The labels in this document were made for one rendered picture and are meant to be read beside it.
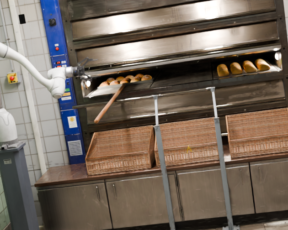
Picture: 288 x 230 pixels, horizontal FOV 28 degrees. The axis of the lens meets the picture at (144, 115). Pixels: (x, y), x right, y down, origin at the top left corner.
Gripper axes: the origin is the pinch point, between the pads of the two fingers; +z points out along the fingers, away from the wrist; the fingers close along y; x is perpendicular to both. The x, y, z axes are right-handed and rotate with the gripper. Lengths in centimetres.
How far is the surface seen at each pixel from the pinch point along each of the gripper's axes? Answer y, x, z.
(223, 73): 27, -69, 101
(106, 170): 87, -6, -8
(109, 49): -10, -57, 3
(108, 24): -33, -56, 6
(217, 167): 95, 0, 85
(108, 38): -20, -55, 4
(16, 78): 2, -49, -85
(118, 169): 87, -5, 2
